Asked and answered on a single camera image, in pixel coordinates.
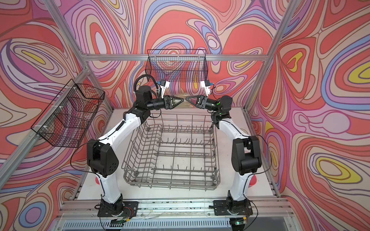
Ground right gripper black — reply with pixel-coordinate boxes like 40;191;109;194
186;95;220;112

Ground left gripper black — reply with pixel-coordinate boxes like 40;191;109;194
145;95;183;112

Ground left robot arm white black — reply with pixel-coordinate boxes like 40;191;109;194
87;85;184;208

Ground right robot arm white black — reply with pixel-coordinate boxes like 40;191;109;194
186;95;262;202

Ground pink plastic cup right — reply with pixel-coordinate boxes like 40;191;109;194
249;175;257;187

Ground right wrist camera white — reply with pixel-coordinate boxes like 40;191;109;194
200;80;213;96

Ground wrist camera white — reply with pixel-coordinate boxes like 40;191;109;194
200;80;213;96
158;80;170;98

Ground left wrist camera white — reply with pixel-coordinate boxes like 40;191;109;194
158;80;170;98

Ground black wire basket back wall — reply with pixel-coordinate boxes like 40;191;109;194
145;48;208;82

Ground black wire basket wall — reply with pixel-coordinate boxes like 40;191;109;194
31;80;105;148
145;48;208;82

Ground grey wire dish rack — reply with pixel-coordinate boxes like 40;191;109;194
122;113;221;191

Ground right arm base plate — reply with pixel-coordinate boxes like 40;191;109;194
209;200;253;217

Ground black wire basket left wall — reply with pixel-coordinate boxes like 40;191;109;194
31;80;105;148

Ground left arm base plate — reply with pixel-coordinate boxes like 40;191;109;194
97;200;139;218

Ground aluminium frame rails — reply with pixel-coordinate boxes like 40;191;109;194
0;0;304;231

